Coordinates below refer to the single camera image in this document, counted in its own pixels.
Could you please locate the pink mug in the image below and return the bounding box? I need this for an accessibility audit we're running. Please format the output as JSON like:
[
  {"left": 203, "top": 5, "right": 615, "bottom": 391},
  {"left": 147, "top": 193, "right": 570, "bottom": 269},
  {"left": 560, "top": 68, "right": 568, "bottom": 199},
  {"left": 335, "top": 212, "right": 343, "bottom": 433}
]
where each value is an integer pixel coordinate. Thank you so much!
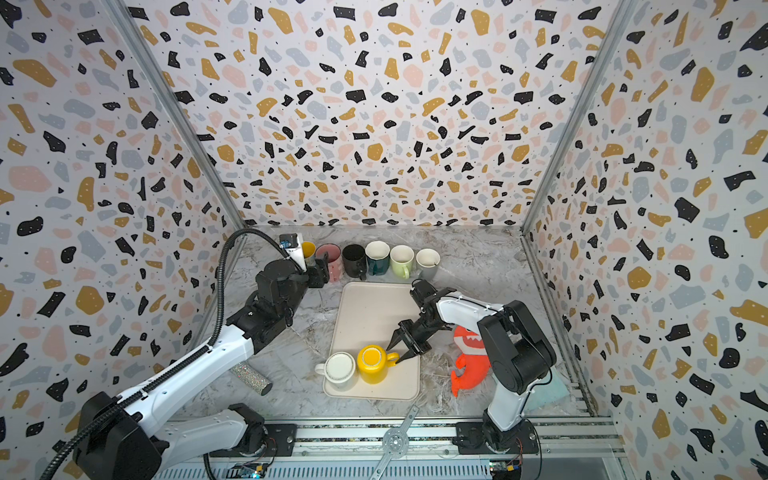
[{"left": 315, "top": 243, "right": 343, "bottom": 283}]

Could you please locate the blue patterned mug yellow inside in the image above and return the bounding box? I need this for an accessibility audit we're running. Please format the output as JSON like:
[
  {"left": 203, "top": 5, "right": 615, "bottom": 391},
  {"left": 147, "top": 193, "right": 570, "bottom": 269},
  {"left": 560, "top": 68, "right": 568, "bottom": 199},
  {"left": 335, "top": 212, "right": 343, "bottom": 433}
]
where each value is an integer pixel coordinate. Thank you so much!
[{"left": 302, "top": 241, "right": 316, "bottom": 260}]

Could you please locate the black mug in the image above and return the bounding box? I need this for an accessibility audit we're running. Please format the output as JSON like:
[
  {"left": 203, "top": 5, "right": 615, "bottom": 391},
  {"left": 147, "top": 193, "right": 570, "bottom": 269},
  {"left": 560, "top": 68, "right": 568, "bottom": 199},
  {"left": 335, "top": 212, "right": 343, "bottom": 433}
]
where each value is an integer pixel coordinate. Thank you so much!
[{"left": 342, "top": 244, "right": 367, "bottom": 281}]

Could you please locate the grey mug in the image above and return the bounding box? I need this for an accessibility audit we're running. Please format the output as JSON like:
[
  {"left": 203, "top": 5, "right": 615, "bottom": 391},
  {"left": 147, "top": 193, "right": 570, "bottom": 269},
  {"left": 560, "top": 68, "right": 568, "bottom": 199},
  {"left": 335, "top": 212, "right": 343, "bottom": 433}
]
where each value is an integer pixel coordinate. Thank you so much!
[{"left": 415, "top": 248, "right": 441, "bottom": 281}]

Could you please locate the dark green mug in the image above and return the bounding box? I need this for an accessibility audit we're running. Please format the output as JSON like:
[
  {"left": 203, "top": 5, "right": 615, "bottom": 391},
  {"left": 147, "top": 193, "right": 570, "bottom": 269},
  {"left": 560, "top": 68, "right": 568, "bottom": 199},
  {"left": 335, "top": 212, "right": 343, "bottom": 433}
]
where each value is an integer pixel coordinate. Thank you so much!
[{"left": 365, "top": 240, "right": 391, "bottom": 276}]

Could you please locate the light green mug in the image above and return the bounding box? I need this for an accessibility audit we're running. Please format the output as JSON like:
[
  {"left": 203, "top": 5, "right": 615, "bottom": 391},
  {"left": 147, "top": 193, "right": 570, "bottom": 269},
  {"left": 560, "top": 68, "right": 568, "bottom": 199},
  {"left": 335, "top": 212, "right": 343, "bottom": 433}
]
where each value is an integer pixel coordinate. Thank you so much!
[{"left": 390, "top": 245, "right": 415, "bottom": 280}]

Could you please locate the white mug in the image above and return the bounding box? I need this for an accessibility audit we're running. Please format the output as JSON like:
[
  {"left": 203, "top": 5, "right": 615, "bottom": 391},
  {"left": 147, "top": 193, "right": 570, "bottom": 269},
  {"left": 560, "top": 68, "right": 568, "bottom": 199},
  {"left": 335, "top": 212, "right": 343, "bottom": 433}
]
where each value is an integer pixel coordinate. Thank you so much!
[{"left": 315, "top": 352, "right": 357, "bottom": 391}]

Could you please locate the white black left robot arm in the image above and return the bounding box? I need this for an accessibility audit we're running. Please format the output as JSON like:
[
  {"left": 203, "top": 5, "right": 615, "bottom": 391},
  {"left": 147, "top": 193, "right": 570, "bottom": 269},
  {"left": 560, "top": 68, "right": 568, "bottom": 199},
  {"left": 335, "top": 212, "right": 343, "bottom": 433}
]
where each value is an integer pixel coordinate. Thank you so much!
[{"left": 73, "top": 257, "right": 330, "bottom": 479}]

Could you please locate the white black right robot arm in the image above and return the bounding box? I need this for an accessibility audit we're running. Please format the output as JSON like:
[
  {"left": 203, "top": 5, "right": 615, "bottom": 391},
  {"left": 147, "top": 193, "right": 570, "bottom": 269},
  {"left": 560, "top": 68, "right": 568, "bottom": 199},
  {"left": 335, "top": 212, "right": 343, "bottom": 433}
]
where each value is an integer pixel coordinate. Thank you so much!
[{"left": 386, "top": 279, "right": 557, "bottom": 453}]

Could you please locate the beige tray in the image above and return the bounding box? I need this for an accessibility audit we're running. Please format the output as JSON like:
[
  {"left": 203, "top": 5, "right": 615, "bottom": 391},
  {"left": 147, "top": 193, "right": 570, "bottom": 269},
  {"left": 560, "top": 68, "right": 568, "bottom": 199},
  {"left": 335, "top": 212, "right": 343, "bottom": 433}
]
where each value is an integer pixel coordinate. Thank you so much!
[{"left": 323, "top": 282, "right": 420, "bottom": 401}]

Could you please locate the red shark plush toy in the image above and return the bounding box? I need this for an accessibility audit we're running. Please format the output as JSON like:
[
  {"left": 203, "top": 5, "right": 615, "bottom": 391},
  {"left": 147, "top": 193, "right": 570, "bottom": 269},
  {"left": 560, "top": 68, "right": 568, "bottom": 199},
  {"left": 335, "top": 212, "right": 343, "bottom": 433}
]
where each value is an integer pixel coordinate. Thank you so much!
[{"left": 451, "top": 326, "right": 491, "bottom": 397}]

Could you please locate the glittery silver cylinder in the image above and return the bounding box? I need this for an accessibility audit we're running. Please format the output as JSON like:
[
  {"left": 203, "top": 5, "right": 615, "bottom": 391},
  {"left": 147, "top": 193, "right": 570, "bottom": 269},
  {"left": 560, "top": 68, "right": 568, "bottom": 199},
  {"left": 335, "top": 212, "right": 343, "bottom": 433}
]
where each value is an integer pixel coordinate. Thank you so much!
[{"left": 230, "top": 361, "right": 273, "bottom": 396}]

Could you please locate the teal cloth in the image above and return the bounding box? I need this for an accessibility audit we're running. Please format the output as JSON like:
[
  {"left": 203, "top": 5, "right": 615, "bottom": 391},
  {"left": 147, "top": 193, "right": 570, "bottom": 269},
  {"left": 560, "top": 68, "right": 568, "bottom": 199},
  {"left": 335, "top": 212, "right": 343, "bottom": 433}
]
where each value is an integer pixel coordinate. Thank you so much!
[{"left": 525, "top": 369, "right": 570, "bottom": 412}]

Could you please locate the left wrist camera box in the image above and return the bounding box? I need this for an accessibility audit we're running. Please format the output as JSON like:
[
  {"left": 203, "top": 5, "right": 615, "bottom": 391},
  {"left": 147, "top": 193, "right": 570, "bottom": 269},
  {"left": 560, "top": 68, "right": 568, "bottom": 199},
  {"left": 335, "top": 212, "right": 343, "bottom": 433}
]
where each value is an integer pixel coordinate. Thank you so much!
[{"left": 279, "top": 233, "right": 307, "bottom": 272}]

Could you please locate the metal perforated bracket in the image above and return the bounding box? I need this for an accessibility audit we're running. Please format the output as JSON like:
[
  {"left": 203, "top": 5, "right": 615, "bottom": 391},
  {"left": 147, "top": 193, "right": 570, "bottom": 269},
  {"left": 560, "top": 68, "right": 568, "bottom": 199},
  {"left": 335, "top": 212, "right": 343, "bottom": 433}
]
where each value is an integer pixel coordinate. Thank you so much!
[{"left": 369, "top": 405, "right": 419, "bottom": 480}]

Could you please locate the black corrugated cable conduit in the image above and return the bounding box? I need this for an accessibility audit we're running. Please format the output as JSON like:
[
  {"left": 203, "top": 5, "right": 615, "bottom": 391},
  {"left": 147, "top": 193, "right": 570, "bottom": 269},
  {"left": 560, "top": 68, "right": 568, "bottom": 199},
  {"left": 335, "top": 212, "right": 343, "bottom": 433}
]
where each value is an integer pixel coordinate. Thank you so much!
[{"left": 38, "top": 227, "right": 289, "bottom": 480}]

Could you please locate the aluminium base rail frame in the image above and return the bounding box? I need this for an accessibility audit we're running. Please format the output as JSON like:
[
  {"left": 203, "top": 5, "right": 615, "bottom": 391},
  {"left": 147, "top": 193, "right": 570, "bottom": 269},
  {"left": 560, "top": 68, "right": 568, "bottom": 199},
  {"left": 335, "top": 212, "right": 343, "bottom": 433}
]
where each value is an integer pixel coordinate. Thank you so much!
[{"left": 156, "top": 415, "right": 634, "bottom": 479}]

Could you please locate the aluminium corner post left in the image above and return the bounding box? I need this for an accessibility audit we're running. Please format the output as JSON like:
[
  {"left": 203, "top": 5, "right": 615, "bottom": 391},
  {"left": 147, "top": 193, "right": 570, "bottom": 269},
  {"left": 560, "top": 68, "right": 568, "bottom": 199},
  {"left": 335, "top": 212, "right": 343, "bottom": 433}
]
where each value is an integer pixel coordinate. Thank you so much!
[{"left": 102, "top": 1, "right": 245, "bottom": 229}]

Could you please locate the aluminium corner post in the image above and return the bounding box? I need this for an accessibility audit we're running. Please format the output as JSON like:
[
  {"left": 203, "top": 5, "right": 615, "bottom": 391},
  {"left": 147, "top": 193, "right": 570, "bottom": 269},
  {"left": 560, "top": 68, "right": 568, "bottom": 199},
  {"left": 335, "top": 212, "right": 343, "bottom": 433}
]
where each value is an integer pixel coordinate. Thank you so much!
[
  {"left": 102, "top": 1, "right": 245, "bottom": 229},
  {"left": 521, "top": 0, "right": 637, "bottom": 237}
]

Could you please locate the aluminium corner post right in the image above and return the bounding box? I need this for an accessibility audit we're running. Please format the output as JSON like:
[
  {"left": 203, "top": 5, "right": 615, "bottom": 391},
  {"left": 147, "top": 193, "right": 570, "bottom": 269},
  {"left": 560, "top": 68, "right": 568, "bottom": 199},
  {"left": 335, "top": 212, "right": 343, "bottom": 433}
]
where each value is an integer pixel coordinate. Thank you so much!
[{"left": 521, "top": 0, "right": 637, "bottom": 237}]

